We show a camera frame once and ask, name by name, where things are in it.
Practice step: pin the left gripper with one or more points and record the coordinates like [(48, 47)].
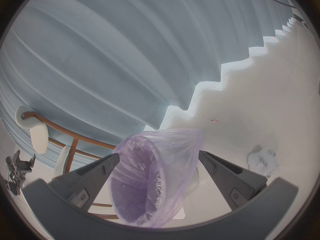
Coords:
[(22, 167)]

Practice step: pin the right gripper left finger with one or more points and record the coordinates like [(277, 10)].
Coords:
[(82, 184)]

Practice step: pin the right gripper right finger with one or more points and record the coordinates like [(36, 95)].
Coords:
[(237, 184)]

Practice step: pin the purple plastic bag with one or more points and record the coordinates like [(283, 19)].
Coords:
[(140, 184)]

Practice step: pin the white trash bin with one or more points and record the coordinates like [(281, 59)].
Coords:
[(191, 186)]

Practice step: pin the white cushioned wooden chair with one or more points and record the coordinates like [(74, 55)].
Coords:
[(39, 136)]

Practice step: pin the crumpled white plastic wrapper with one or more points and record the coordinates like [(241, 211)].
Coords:
[(262, 160)]

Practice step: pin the small red scrap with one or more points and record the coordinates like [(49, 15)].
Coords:
[(214, 120)]

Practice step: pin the pale blue curtain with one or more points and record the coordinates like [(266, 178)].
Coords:
[(112, 59)]

